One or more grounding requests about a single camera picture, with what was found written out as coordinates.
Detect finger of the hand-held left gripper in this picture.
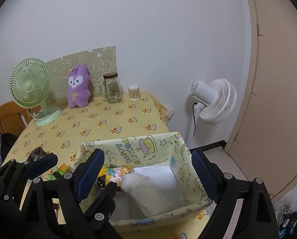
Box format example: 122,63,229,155
0,154,58,205
84,181,117,229

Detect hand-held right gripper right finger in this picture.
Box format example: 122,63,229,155
191,149,279,239

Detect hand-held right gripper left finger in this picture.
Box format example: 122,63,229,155
17,149,124,239

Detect grey drawstring pouch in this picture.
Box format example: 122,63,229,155
26,147,49,161

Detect colourful card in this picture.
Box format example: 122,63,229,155
40,164,74,181

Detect yellow printed fabric basket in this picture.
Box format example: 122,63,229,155
75,131,212,229

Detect small dark packet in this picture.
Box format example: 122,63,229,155
97,175,108,188

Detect colourful cartoon packet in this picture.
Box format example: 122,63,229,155
99,166,134,187

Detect black cloth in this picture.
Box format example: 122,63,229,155
0,133,18,166

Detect white folded cloth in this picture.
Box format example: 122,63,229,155
132,164,179,187

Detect wooden chair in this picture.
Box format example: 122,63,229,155
0,101,41,136

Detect yellow printed tablecloth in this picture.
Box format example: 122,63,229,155
0,92,214,239

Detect green desk fan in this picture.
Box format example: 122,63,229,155
10,58,63,126

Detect white standing fan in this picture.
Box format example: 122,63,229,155
187,78,237,146

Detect purple plush bunny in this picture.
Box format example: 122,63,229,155
67,65,92,109

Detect glass jar with dark lid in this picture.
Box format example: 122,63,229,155
103,73,122,104

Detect dark items in plastic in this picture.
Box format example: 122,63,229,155
274,203,297,237

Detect cotton swab container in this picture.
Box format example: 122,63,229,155
128,85,141,102

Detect green printed felt sheet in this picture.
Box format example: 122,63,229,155
44,46,119,105

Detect beige door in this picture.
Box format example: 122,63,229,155
226,0,297,200

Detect black fan cable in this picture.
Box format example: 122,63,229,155
192,102,199,137

